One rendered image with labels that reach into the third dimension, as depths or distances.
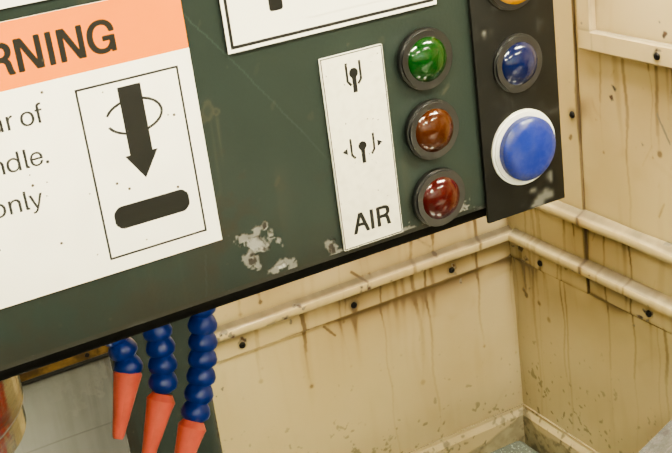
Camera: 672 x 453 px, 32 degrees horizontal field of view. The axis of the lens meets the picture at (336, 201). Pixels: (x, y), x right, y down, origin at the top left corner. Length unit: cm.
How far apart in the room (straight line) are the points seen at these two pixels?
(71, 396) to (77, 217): 76
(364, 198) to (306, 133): 4
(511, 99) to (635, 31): 103
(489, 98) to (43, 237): 21
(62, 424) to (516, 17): 80
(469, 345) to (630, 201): 44
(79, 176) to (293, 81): 10
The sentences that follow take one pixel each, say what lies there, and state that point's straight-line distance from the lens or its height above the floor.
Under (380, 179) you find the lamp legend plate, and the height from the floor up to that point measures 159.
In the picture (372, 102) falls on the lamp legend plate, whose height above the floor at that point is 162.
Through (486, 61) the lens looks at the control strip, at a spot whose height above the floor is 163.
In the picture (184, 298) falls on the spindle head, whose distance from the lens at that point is 48.
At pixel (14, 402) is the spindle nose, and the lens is 66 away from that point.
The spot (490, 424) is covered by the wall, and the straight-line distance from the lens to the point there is 204.
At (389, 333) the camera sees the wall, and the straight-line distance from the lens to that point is 185.
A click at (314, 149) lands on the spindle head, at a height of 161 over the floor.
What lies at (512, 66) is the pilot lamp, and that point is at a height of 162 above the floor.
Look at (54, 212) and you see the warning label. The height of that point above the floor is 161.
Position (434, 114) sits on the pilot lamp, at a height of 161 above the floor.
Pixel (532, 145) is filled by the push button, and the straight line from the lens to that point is 54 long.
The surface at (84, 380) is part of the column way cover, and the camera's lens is 120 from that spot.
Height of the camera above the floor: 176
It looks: 21 degrees down
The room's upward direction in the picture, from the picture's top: 8 degrees counter-clockwise
